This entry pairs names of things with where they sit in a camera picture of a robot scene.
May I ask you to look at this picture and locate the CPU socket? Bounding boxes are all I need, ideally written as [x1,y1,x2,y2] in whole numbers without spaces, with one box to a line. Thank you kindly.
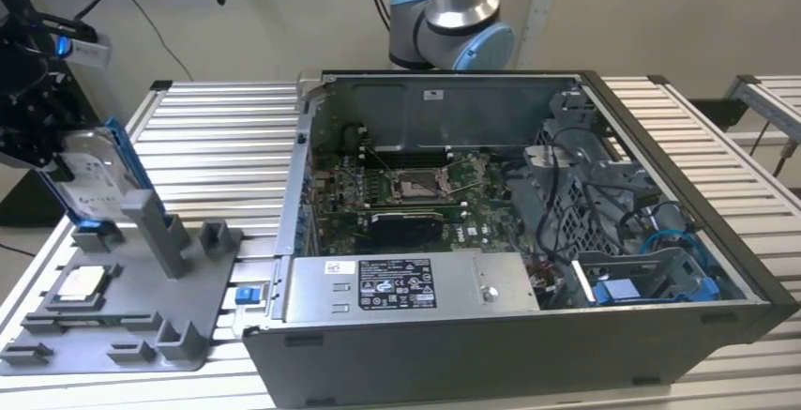
[390,169,453,205]

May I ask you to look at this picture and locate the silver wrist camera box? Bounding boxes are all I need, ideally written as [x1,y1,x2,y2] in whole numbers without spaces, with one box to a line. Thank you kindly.
[56,35,116,69]

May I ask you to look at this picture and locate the metal socket cover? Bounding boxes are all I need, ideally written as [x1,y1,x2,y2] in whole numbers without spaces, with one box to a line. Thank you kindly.
[438,151,493,196]

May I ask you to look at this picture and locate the black graphics card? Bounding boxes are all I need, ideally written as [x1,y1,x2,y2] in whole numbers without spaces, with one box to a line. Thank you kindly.
[367,210,447,246]

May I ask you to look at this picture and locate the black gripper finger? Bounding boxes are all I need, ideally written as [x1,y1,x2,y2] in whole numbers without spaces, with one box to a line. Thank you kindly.
[37,144,76,184]

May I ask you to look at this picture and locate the blue wire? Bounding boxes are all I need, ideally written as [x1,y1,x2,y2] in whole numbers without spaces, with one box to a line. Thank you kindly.
[639,200,708,262]

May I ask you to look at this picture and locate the blue disk carrier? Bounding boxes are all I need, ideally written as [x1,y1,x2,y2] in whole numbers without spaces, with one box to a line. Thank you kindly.
[590,278,643,307]

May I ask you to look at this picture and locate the hard disk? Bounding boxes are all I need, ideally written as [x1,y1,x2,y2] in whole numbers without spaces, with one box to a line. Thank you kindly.
[36,115,149,234]

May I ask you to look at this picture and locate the silver power supply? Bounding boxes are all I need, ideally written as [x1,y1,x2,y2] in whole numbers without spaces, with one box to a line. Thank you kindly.
[282,252,543,326]

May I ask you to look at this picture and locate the black box under side table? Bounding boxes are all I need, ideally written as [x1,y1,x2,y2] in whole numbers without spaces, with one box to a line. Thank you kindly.
[690,99,750,132]

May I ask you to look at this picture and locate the silver CPU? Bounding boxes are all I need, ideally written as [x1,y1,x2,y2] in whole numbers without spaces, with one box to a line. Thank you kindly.
[53,266,111,301]

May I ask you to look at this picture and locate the green motherboard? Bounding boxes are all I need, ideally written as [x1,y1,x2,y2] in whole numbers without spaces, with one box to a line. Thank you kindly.
[310,146,526,257]

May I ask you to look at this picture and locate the grey disk bay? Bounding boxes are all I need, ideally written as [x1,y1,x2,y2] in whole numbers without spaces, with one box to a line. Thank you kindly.
[561,245,722,309]

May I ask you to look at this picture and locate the thin wire locking lever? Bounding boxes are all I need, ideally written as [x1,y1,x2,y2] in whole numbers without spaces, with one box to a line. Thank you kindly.
[368,149,403,173]

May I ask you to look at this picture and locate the thin black wall cable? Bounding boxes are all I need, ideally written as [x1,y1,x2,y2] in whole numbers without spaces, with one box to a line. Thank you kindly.
[115,0,194,79]

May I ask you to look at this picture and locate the metal slat side table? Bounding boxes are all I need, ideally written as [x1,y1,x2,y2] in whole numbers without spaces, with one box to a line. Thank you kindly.
[724,73,801,144]

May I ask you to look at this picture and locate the open black PC case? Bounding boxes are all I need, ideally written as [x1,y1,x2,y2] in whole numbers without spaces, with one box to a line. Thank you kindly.
[240,69,801,409]

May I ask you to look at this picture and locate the grey plastic parts rack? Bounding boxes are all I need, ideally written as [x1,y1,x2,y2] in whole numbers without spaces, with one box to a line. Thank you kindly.
[0,189,246,376]

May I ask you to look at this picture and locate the grey perforated drive cage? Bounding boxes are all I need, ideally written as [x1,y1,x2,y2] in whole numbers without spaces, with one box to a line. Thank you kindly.
[505,116,666,262]

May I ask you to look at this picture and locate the black monitor stand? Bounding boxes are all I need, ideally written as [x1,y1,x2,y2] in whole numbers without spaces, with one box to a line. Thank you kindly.
[0,0,108,229]

